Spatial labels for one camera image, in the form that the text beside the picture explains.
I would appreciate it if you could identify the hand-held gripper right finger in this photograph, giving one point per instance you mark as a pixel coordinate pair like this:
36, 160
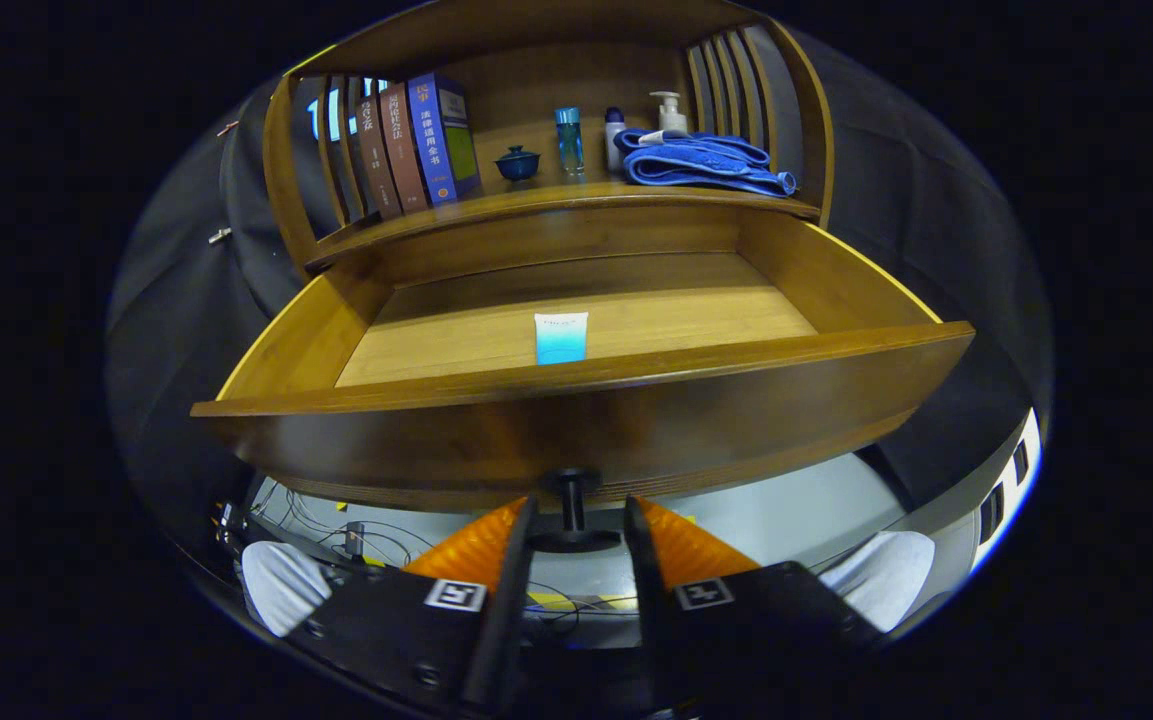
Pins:
648, 620

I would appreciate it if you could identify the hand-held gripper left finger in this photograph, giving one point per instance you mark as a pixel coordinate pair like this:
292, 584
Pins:
508, 620

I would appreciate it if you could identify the wooden drawer with black knob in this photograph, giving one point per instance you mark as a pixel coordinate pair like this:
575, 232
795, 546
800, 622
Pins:
586, 440

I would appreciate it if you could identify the blue squeeze tube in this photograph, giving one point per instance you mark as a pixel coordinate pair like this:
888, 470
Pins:
561, 345

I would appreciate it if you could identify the wooden countertop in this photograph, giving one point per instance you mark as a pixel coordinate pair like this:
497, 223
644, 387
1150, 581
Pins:
556, 195

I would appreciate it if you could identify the yellow and black floor tape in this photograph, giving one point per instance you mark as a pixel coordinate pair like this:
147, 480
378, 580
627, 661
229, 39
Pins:
586, 602

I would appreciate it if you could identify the person's left leg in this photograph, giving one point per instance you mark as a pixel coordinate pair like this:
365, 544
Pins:
281, 590

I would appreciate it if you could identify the person's leg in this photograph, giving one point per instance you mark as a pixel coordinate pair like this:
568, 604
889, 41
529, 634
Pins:
886, 585
281, 590

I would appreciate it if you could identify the person's right leg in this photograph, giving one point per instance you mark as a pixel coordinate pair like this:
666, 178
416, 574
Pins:
886, 585

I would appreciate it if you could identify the white panel with slots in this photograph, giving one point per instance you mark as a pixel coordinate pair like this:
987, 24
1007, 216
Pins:
1001, 500

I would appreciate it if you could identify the blue lidded teacup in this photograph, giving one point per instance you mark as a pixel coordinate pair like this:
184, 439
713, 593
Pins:
517, 165

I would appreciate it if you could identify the blue folded towel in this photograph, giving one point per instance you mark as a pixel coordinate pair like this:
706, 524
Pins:
696, 165

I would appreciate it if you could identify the dark brown book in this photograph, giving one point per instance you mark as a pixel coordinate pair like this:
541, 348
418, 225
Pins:
376, 160

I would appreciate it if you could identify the clear blue bottle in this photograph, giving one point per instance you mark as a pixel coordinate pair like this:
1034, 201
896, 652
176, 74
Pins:
569, 145

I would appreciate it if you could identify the small metal clip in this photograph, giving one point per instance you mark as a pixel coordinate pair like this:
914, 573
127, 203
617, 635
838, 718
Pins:
220, 236

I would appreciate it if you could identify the white bottle with blue cap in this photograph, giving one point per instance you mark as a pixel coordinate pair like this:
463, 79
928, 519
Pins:
615, 140

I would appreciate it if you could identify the reddish brown book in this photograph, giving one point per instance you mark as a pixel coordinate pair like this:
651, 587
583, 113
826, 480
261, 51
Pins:
401, 150

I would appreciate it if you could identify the thick blue book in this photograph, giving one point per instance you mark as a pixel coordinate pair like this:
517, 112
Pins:
441, 140

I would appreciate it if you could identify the white pump bottle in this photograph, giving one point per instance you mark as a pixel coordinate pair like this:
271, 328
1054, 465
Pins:
671, 118

